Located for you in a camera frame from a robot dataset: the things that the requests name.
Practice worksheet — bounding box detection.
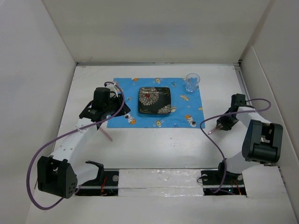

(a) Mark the black floral square plate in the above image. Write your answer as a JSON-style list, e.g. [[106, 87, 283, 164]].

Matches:
[[138, 87, 171, 115]]

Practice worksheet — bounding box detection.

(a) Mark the blue space-print cloth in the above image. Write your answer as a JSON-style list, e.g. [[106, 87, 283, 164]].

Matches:
[[107, 77, 204, 128]]

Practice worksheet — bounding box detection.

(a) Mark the pink-handled knife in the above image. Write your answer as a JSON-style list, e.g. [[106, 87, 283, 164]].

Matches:
[[101, 128, 113, 142]]

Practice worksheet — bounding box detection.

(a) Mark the clear plastic cup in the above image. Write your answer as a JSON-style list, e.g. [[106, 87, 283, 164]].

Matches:
[[185, 73, 200, 92]]

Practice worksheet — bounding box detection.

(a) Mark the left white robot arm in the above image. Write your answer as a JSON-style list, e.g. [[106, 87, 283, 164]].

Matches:
[[37, 82, 130, 199]]

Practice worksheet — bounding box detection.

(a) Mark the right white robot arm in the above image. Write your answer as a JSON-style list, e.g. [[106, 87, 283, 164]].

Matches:
[[215, 94, 283, 184]]

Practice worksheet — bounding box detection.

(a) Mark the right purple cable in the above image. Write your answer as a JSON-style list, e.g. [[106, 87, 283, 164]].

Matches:
[[199, 98, 272, 194]]

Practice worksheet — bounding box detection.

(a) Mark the purple cable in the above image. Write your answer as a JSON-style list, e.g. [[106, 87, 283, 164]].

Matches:
[[26, 81, 125, 210], [199, 98, 272, 194]]

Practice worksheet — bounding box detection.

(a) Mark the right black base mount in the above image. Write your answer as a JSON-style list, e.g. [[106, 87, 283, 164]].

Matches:
[[197, 169, 247, 196]]

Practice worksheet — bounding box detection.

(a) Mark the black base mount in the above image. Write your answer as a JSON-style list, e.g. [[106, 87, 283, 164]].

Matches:
[[197, 169, 247, 196], [75, 169, 119, 196]]

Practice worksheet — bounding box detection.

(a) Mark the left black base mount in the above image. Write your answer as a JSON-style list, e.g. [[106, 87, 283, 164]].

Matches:
[[75, 169, 119, 196]]

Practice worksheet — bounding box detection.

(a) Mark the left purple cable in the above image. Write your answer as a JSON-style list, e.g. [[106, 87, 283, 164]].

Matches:
[[26, 81, 125, 210]]

